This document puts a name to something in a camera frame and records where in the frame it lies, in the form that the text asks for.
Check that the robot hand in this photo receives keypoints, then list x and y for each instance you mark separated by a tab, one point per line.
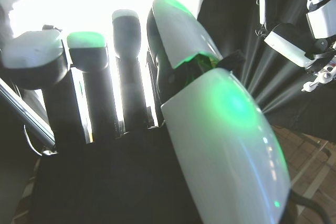
223	142

